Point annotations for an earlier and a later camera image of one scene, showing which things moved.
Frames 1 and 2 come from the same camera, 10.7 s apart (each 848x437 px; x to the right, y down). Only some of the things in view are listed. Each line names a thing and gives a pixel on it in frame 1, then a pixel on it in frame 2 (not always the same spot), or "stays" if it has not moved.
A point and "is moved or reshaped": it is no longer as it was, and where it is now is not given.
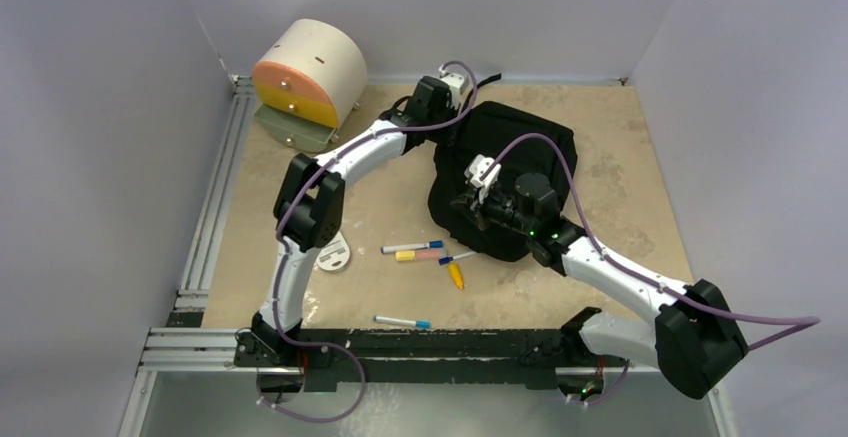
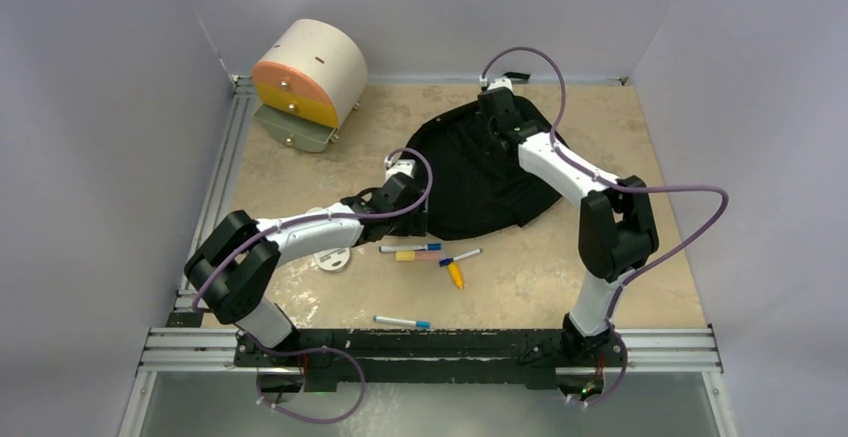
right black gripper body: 499,210 -> 488,139
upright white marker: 446,260 stays
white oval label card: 335,256 stays
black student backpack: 518,142 is moved or reshaped
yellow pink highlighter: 420,255 stays
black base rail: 323,358 stays
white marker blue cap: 435,244 stays
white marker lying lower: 422,324 stays
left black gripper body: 445,111 -> 409,222
